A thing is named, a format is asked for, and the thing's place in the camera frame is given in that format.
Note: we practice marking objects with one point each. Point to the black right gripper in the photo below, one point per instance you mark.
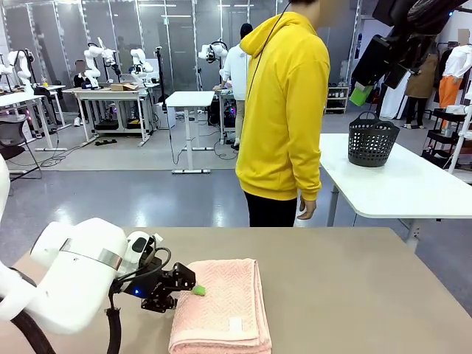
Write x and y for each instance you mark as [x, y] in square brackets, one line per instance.
[413, 51]

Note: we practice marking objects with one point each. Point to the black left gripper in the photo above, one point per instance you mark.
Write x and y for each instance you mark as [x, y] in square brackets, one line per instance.
[149, 282]

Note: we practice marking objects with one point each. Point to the pink terry towel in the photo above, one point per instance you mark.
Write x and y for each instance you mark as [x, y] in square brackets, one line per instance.
[221, 306]

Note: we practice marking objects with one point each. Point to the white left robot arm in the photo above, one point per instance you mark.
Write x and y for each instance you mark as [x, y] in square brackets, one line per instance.
[73, 276]

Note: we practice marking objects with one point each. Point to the person's right forearm yellow sleeve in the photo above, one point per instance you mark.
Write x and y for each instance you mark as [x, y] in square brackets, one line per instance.
[309, 177]

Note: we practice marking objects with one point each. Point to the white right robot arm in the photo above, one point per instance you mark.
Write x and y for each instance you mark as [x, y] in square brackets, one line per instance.
[416, 11]

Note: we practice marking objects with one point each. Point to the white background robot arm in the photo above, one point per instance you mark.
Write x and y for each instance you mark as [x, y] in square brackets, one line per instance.
[212, 51]
[140, 62]
[16, 66]
[94, 59]

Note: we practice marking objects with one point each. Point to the person's right hand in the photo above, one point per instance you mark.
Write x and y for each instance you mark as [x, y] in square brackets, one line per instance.
[309, 209]

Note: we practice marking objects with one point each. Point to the tall white reflector panel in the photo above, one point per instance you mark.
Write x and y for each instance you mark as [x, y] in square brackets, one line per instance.
[392, 103]

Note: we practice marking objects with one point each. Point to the person in brown coat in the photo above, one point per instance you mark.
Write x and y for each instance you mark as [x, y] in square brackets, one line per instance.
[420, 88]

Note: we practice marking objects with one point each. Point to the low shoe shelf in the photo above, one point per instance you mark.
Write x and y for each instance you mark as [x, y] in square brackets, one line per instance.
[337, 99]

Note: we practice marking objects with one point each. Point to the dark plastic laundry basket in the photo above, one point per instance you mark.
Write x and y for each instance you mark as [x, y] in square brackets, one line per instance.
[372, 144]

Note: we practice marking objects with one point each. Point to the mannequin with orange trousers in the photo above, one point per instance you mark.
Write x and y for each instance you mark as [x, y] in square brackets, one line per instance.
[455, 70]

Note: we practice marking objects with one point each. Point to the black rolling cart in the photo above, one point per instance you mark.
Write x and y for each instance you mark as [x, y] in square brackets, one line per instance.
[439, 140]

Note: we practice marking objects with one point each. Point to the person in yellow hoodie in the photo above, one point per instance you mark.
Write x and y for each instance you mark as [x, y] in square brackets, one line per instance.
[284, 110]

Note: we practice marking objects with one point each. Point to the white side table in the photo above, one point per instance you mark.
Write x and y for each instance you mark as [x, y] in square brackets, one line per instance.
[398, 188]

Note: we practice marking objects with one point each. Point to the person in white hoodie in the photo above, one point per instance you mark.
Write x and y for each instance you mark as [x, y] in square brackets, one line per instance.
[236, 77]

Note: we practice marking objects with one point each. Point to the black floor power strip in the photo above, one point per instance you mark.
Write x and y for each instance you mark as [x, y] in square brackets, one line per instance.
[106, 142]

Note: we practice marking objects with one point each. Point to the small white standing desk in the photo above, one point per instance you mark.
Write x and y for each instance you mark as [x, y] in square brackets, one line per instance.
[190, 99]

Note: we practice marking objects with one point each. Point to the white desk with cardboard box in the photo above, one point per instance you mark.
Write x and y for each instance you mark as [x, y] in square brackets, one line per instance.
[110, 93]

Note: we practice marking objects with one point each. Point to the flat cardboard box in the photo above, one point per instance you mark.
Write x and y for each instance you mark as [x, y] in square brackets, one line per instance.
[124, 87]

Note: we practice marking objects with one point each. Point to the black office chair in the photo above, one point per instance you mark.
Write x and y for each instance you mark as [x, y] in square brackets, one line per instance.
[13, 140]

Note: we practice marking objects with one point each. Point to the seated person in dark clothes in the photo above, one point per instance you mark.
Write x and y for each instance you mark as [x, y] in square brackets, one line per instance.
[82, 77]

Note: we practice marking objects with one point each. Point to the long white lab desk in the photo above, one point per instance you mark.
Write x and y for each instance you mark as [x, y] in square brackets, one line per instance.
[22, 97]

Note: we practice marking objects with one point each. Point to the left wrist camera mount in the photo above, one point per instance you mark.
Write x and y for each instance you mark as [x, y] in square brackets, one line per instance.
[142, 245]

